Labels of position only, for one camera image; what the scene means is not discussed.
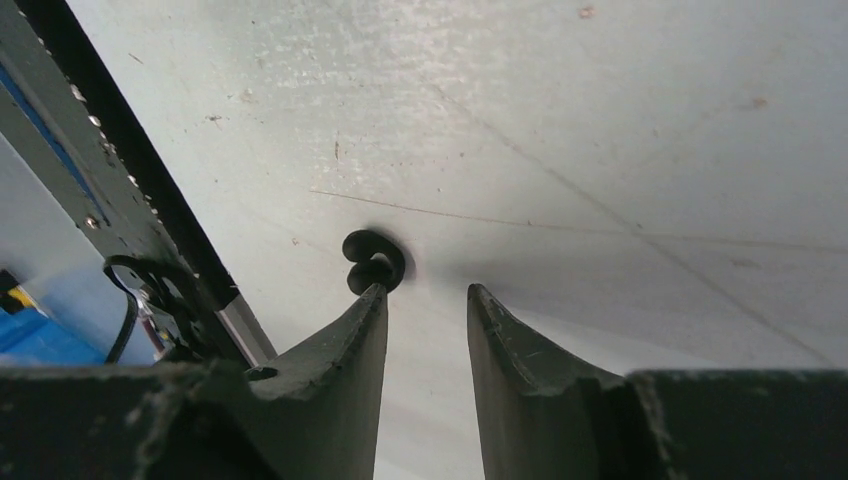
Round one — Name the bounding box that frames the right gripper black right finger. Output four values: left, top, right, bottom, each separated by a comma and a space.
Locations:
467, 284, 847, 479

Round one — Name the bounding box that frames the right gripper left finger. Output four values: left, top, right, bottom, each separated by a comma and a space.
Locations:
1, 284, 388, 479

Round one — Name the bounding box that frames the black earbud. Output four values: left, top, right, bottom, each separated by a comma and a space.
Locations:
342, 229, 406, 295

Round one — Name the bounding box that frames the blue plastic bin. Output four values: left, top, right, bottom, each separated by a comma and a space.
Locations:
1, 308, 105, 367

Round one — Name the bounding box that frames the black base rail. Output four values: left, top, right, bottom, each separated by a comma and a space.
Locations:
1, 1, 276, 368

